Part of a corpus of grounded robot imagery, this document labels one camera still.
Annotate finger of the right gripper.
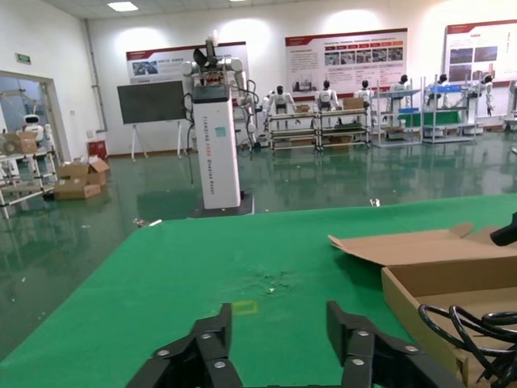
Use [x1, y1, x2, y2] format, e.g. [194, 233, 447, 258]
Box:
[490, 216, 517, 247]

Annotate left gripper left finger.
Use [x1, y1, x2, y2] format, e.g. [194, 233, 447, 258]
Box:
[125, 302, 246, 388]

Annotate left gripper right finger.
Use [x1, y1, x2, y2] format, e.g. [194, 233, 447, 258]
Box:
[325, 300, 465, 388]

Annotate black power cable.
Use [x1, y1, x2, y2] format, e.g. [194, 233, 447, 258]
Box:
[418, 303, 517, 388]

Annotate open brown cardboard box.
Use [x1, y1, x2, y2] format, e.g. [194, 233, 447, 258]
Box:
[327, 221, 517, 388]

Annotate cardboard reel box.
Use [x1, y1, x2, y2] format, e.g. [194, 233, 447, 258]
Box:
[2, 131, 40, 154]

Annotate clear tape scrap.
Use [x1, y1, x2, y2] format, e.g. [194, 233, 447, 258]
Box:
[242, 266, 302, 298]

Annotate green table cloth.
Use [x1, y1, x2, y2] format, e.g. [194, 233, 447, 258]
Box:
[0, 193, 517, 388]

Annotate white shelf rack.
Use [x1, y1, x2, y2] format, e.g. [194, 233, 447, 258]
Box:
[422, 74, 485, 145]
[370, 75, 424, 147]

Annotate white humanoid robot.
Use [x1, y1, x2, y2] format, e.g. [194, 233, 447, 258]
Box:
[317, 79, 339, 112]
[427, 74, 453, 107]
[389, 74, 413, 112]
[476, 72, 497, 118]
[355, 79, 376, 109]
[264, 84, 292, 118]

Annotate white pipe rack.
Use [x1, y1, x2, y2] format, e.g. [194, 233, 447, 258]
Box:
[0, 133, 58, 219]

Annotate dark display screen on stand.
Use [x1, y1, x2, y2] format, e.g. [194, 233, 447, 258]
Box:
[116, 79, 186, 158]

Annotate small round-head white robot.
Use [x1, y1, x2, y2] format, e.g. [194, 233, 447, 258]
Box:
[20, 113, 53, 143]

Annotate grey framed doorway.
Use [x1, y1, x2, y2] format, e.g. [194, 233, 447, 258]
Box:
[0, 70, 68, 162]

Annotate wall poster with dark photos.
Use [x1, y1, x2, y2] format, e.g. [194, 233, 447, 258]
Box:
[443, 19, 517, 84]

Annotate pipe frame workbench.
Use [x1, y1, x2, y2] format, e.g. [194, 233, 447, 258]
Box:
[267, 109, 320, 151]
[317, 105, 372, 150]

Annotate white pedestal robot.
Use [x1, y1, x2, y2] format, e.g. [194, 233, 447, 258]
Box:
[180, 30, 256, 219]

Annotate wide photo wall poster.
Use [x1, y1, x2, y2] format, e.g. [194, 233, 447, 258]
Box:
[284, 27, 408, 95]

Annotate red header wall poster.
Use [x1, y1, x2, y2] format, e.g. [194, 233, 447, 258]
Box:
[125, 40, 248, 84]

